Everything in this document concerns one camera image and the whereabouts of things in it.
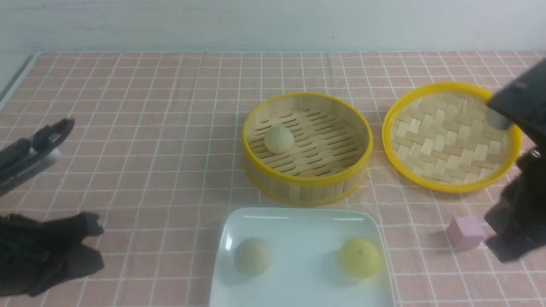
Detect white square plate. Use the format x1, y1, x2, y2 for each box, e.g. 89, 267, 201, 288
209, 208, 396, 307

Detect yellow-rimmed woven steamer lid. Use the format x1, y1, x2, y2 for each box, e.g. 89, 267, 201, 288
382, 82, 523, 194

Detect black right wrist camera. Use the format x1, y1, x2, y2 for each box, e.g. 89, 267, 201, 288
486, 59, 546, 147

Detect yellow-rimmed bamboo steamer basket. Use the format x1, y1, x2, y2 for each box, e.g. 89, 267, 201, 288
242, 93, 374, 207

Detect pink checkered tablecloth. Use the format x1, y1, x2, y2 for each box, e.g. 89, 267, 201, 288
0, 51, 545, 307

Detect cream steamed bun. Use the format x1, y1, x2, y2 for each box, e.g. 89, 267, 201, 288
264, 125, 295, 155

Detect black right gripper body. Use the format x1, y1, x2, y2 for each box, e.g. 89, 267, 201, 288
484, 149, 546, 264

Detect yellow steamed bun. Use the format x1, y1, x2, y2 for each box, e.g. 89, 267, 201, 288
339, 237, 383, 279

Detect beige steamed bun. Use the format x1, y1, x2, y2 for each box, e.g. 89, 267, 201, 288
235, 238, 272, 277

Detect pink cube block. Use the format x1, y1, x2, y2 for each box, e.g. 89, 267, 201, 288
445, 215, 485, 250

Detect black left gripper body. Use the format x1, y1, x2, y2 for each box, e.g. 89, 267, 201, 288
0, 212, 104, 297

